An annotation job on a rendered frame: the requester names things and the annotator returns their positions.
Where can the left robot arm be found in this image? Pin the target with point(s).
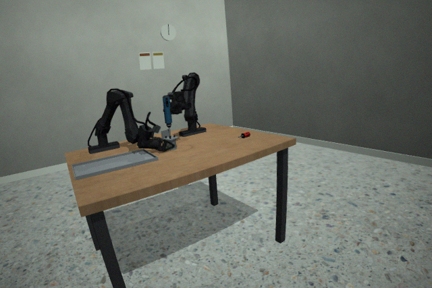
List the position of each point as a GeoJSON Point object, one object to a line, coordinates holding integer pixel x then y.
{"type": "Point", "coordinates": [188, 104]}

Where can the blue electric screwdriver barrel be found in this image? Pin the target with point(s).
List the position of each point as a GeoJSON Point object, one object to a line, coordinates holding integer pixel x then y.
{"type": "Point", "coordinates": [167, 113]}

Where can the grey l-shaped metal bracket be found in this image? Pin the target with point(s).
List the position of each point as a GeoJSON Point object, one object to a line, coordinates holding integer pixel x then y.
{"type": "Point", "coordinates": [166, 133]}

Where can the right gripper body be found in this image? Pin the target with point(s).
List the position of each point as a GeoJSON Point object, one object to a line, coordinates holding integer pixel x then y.
{"type": "Point", "coordinates": [156, 142]}

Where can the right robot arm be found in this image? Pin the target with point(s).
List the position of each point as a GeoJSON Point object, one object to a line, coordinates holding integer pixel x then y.
{"type": "Point", "coordinates": [132, 132]}

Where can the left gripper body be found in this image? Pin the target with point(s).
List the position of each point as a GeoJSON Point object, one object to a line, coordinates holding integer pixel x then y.
{"type": "Point", "coordinates": [173, 102]}

